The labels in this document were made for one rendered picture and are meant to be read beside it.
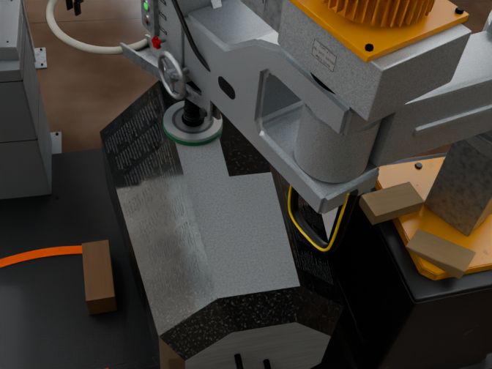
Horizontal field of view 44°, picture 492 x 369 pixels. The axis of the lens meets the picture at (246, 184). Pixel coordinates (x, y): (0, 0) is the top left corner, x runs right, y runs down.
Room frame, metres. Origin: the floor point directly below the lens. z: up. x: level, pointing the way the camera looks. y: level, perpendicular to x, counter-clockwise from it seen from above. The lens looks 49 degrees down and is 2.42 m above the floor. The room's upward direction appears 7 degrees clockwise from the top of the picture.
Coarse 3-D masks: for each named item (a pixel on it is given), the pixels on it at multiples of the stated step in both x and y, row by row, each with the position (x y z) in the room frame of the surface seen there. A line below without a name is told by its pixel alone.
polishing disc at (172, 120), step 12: (168, 108) 1.66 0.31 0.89; (180, 108) 1.67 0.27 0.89; (168, 120) 1.60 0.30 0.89; (180, 120) 1.61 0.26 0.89; (216, 120) 1.63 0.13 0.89; (168, 132) 1.55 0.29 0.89; (180, 132) 1.55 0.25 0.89; (192, 132) 1.56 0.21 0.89; (204, 132) 1.56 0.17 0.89; (216, 132) 1.57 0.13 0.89
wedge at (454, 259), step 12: (420, 240) 1.27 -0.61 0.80; (432, 240) 1.27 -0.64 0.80; (444, 240) 1.27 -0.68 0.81; (420, 252) 1.22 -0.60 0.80; (432, 252) 1.22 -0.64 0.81; (444, 252) 1.22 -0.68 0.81; (456, 252) 1.22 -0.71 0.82; (468, 252) 1.22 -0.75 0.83; (444, 264) 1.17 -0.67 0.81; (456, 264) 1.17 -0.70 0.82; (468, 264) 1.17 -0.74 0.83; (456, 276) 1.15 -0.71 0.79
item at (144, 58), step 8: (128, 48) 1.86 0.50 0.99; (144, 48) 1.94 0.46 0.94; (128, 56) 1.86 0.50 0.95; (136, 56) 1.81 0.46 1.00; (144, 56) 1.87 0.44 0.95; (152, 56) 1.87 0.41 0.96; (144, 64) 1.76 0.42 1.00; (152, 64) 1.72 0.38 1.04; (152, 72) 1.72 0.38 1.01; (160, 80) 1.67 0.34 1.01; (176, 88) 1.59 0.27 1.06; (192, 88) 1.53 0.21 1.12; (184, 96) 1.53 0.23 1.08; (192, 96) 1.52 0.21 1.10; (200, 96) 1.48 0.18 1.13; (200, 104) 1.48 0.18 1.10; (200, 112) 1.41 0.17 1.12; (216, 112) 1.41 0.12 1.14
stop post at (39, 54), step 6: (24, 6) 2.95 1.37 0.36; (24, 12) 2.90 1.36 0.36; (24, 18) 2.89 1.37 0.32; (30, 36) 2.90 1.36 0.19; (30, 42) 2.90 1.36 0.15; (36, 48) 3.03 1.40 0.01; (42, 48) 3.03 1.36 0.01; (36, 54) 2.97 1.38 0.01; (42, 54) 2.98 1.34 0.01; (36, 60) 2.91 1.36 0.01; (42, 60) 2.92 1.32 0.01; (36, 66) 2.86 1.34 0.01; (42, 66) 2.87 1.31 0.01
